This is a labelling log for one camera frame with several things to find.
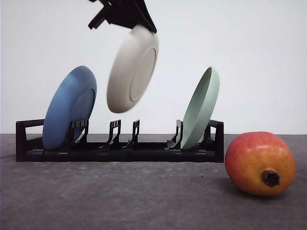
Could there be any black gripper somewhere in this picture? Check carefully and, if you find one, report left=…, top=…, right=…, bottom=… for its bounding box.
left=88, top=0, right=157, bottom=34

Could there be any white plate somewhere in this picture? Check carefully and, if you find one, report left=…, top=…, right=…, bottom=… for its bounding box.
left=107, top=25, right=159, bottom=114

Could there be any red pomegranate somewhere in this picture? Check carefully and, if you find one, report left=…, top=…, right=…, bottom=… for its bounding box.
left=224, top=131, right=296, bottom=197

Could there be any blue plate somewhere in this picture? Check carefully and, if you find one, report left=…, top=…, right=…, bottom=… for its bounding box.
left=42, top=66, right=97, bottom=150

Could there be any green plate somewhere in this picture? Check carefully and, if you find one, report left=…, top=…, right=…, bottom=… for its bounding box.
left=180, top=67, right=220, bottom=150

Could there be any black plastic dish rack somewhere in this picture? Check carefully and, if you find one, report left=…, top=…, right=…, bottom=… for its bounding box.
left=16, top=119, right=224, bottom=162

